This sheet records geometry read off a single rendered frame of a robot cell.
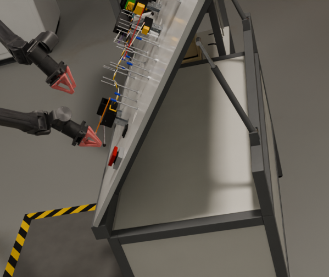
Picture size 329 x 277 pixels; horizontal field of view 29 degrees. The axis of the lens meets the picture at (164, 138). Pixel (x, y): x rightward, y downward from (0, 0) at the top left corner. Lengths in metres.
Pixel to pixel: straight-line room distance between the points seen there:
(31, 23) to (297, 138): 2.76
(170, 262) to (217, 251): 0.18
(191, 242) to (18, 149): 2.51
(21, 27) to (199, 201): 3.64
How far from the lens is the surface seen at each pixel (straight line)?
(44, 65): 2.24
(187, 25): 1.77
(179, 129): 2.70
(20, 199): 4.11
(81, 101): 4.84
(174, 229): 2.24
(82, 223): 3.70
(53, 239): 3.69
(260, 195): 2.12
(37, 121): 2.28
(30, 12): 5.60
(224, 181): 2.37
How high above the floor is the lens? 2.30
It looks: 34 degrees down
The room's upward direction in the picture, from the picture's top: 18 degrees counter-clockwise
